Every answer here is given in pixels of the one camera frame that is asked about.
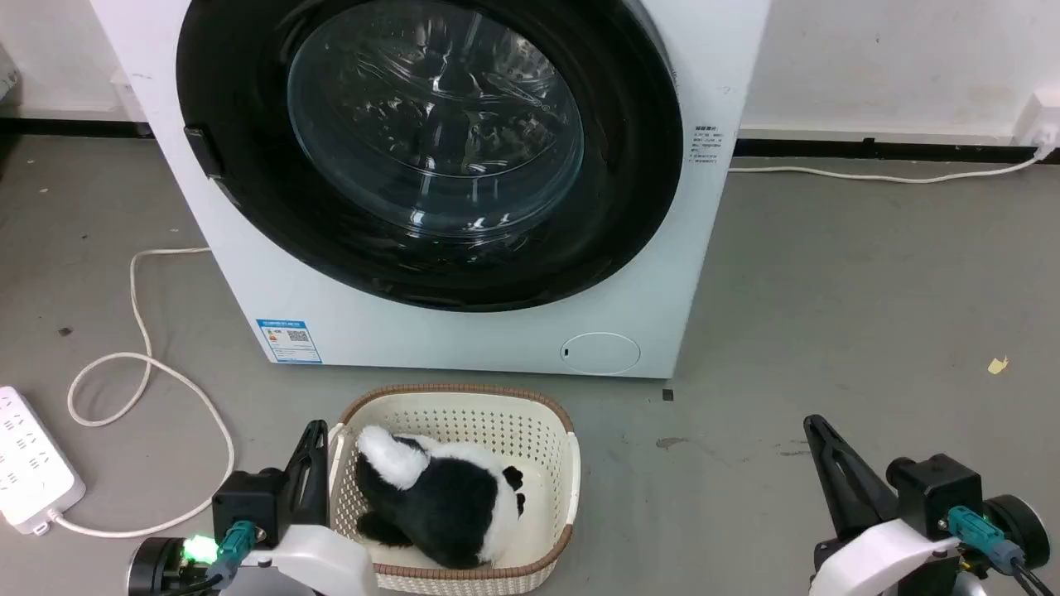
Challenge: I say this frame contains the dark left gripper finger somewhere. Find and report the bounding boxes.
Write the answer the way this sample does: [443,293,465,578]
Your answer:
[280,430,314,532]
[306,420,330,528]

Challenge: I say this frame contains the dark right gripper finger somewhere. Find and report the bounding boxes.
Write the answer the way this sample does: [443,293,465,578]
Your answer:
[803,415,872,541]
[815,416,902,526]

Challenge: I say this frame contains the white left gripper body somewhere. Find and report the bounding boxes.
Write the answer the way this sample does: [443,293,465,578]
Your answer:
[240,523,379,596]

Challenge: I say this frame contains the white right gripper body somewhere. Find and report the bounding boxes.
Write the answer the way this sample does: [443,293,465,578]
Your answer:
[810,517,963,596]

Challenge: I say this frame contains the white front-load washing machine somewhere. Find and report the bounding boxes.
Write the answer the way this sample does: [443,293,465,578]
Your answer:
[89,0,773,380]

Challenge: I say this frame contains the black round glass washer door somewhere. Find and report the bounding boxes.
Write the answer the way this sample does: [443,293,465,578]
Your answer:
[176,0,685,313]

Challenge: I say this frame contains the black and white panda plush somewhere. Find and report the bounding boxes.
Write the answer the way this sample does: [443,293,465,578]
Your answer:
[354,425,527,570]

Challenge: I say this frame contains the blue energy label sticker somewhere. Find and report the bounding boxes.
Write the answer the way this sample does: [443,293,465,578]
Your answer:
[255,319,324,365]

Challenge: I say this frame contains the cream perforated laundry basket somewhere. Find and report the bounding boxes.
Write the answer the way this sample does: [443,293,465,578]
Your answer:
[328,383,581,596]

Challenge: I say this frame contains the round white filter cover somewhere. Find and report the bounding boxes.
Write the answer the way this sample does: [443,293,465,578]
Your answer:
[560,332,642,375]

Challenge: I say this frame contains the white power strip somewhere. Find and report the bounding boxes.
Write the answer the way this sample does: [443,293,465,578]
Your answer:
[0,386,87,536]

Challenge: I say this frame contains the small printed warning text label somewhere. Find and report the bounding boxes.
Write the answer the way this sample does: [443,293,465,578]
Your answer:
[692,124,724,167]

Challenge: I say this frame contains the left teal plug black cable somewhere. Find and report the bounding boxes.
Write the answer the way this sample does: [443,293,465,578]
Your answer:
[162,520,259,596]

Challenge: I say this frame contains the teal plug black cable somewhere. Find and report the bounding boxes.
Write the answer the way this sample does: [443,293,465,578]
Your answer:
[947,507,1060,596]
[162,520,259,596]

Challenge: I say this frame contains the right teal plug black cable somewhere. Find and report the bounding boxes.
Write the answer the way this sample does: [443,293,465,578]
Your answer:
[947,507,1060,596]

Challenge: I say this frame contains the white power strip cable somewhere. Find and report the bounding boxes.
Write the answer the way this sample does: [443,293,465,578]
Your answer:
[47,247,236,539]

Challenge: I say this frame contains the white washer power cable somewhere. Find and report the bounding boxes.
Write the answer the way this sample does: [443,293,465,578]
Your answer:
[729,149,1046,185]

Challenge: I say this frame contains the black plastic handle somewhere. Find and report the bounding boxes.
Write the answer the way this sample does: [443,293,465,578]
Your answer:
[184,126,225,180]

